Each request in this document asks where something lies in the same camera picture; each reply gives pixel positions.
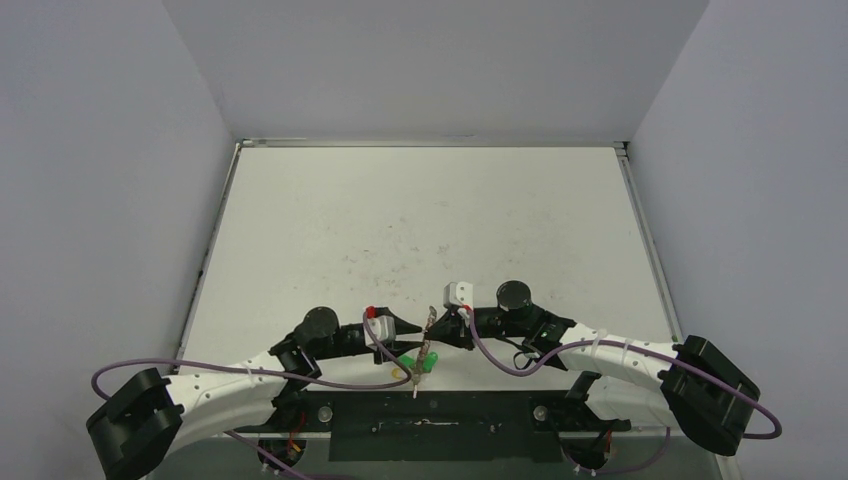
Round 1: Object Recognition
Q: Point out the metal keyring with red grip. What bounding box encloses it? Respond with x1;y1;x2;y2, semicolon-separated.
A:
412;306;438;399

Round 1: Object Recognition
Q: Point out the key with green tag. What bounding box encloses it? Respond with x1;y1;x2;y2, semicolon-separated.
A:
398;355;416;370
421;352;439;373

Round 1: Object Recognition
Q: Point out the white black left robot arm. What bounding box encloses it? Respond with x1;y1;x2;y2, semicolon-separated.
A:
86;306;423;479

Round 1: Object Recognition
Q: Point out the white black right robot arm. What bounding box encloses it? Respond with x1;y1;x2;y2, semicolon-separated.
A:
425;280;760;456

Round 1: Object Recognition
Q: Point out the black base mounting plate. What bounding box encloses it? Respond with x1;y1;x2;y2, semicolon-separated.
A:
251;391;631;463

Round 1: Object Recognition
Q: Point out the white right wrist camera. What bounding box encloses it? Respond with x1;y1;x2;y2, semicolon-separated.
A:
443;281;474;310

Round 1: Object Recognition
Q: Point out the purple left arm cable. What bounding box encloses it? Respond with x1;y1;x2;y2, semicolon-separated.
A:
91;324;415;480

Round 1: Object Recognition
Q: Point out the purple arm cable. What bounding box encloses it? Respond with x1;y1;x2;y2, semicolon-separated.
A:
91;324;415;480
463;307;783;477

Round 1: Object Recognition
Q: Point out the aluminium table frame rail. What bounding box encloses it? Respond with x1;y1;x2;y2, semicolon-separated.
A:
612;142;685;342

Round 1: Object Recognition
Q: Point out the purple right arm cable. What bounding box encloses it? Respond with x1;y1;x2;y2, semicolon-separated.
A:
463;307;783;477

